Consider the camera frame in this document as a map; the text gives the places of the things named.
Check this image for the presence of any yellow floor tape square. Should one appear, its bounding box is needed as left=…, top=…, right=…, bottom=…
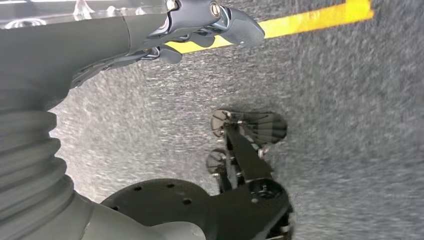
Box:
left=164, top=0, right=375, bottom=55

